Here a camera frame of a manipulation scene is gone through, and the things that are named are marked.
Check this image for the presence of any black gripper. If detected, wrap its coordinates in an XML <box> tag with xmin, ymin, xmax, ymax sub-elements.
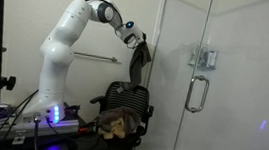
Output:
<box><xmin>138</xmin><ymin>31</ymin><xmax>148</xmax><ymax>47</ymax></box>

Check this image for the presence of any grey towel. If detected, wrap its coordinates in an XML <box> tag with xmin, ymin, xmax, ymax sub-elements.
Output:
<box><xmin>115</xmin><ymin>38</ymin><xmax>155</xmax><ymax>98</ymax></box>

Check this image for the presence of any metal towel bar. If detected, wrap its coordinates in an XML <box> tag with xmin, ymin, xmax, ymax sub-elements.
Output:
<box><xmin>73</xmin><ymin>51</ymin><xmax>119</xmax><ymax>64</ymax></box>

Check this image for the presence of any black mesh office chair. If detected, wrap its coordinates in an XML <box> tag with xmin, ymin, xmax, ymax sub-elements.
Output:
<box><xmin>84</xmin><ymin>78</ymin><xmax>158</xmax><ymax>150</ymax></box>

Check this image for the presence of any yellow towel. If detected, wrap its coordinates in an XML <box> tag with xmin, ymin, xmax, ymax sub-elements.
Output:
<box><xmin>97</xmin><ymin>117</ymin><xmax>129</xmax><ymax>142</ymax></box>

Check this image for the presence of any glass shower panel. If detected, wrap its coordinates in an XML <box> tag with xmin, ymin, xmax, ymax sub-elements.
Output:
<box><xmin>135</xmin><ymin>0</ymin><xmax>215</xmax><ymax>150</ymax></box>

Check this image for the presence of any shower shelf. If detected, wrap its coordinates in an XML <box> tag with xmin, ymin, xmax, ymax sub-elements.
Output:
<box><xmin>186</xmin><ymin>44</ymin><xmax>220</xmax><ymax>73</ymax></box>

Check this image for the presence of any blue white container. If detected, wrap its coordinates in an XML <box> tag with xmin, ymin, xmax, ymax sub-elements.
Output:
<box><xmin>206</xmin><ymin>49</ymin><xmax>219</xmax><ymax>69</ymax></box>

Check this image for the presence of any glass shower door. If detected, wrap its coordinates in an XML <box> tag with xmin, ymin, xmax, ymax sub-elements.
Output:
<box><xmin>170</xmin><ymin>0</ymin><xmax>269</xmax><ymax>150</ymax></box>

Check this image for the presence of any black stand knob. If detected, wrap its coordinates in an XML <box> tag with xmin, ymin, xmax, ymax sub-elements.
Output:
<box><xmin>0</xmin><ymin>74</ymin><xmax>18</xmax><ymax>92</ymax></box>

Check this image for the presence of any metal shower door handle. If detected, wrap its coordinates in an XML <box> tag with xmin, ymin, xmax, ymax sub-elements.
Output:
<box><xmin>184</xmin><ymin>74</ymin><xmax>211</xmax><ymax>115</ymax></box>

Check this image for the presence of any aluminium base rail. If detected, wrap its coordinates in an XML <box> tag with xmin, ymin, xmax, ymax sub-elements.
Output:
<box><xmin>0</xmin><ymin>110</ymin><xmax>82</xmax><ymax>150</ymax></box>

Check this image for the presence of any thin black base cable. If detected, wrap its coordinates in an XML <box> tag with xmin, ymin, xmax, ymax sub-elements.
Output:
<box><xmin>42</xmin><ymin>115</ymin><xmax>83</xmax><ymax>150</ymax></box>

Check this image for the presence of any black hanging cable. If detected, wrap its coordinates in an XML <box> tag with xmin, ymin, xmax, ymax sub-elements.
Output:
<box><xmin>0</xmin><ymin>85</ymin><xmax>40</xmax><ymax>143</ymax></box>

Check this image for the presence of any black cable with silver plug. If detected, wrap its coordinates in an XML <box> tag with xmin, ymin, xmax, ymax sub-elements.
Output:
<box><xmin>29</xmin><ymin>111</ymin><xmax>44</xmax><ymax>150</ymax></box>

